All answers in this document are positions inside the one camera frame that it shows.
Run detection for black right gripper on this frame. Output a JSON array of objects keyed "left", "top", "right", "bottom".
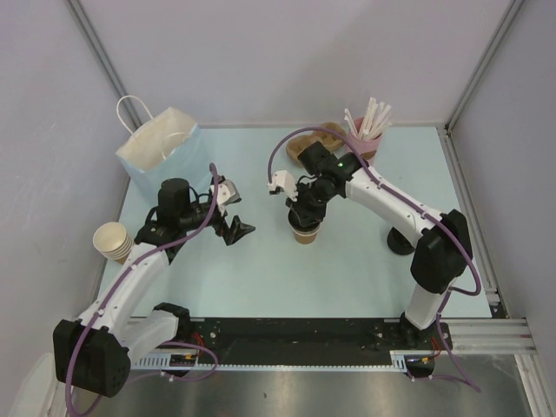
[{"left": 287, "top": 180, "right": 337, "bottom": 226}]

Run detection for single brown paper cup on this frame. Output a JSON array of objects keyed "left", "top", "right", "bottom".
[{"left": 292, "top": 226, "right": 321, "bottom": 245}]

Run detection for light blue paper bag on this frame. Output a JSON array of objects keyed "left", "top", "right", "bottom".
[{"left": 116, "top": 107, "right": 211, "bottom": 206}]

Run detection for brown paper cups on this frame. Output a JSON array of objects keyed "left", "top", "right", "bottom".
[{"left": 93, "top": 222, "right": 134, "bottom": 264}]

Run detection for single black cup lid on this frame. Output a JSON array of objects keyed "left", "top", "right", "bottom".
[{"left": 288, "top": 217, "right": 321, "bottom": 233}]

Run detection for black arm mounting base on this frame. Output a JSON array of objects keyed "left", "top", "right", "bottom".
[{"left": 177, "top": 318, "right": 453, "bottom": 370}]

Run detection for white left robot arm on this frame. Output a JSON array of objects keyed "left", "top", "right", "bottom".
[{"left": 53, "top": 177, "right": 254, "bottom": 398}]

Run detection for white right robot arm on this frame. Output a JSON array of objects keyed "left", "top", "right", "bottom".
[{"left": 268, "top": 142, "right": 473, "bottom": 348}]

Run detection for brown pulp carrier stack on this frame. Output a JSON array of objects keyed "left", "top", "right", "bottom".
[{"left": 286, "top": 130, "right": 344, "bottom": 167}]

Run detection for pink straw holder cup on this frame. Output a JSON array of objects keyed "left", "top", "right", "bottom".
[{"left": 345, "top": 132, "right": 382, "bottom": 166}]

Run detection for stacked black cup lids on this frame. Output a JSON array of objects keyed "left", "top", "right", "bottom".
[{"left": 387, "top": 228, "right": 414, "bottom": 255}]

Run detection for white wrapped straws bundle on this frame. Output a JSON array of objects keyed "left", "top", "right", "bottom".
[{"left": 344, "top": 96, "right": 392, "bottom": 141}]

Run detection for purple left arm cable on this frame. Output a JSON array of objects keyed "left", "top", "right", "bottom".
[{"left": 64, "top": 162, "right": 220, "bottom": 417}]

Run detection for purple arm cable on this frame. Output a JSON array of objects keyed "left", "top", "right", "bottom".
[
  {"left": 64, "top": 162, "right": 220, "bottom": 417},
  {"left": 267, "top": 126, "right": 483, "bottom": 393}
]

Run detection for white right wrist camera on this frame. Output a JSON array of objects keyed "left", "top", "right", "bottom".
[{"left": 268, "top": 170, "right": 298, "bottom": 202}]

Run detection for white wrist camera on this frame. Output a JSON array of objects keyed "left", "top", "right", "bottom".
[
  {"left": 209, "top": 175, "right": 241, "bottom": 216},
  {"left": 268, "top": 170, "right": 298, "bottom": 202}
]

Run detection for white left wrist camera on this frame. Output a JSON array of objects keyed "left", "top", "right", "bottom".
[{"left": 209, "top": 175, "right": 241, "bottom": 216}]

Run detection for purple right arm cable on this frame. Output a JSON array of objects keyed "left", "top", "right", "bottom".
[{"left": 267, "top": 126, "right": 483, "bottom": 393}]

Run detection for white slotted cable duct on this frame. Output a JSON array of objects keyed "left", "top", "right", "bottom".
[{"left": 130, "top": 351, "right": 433, "bottom": 374}]

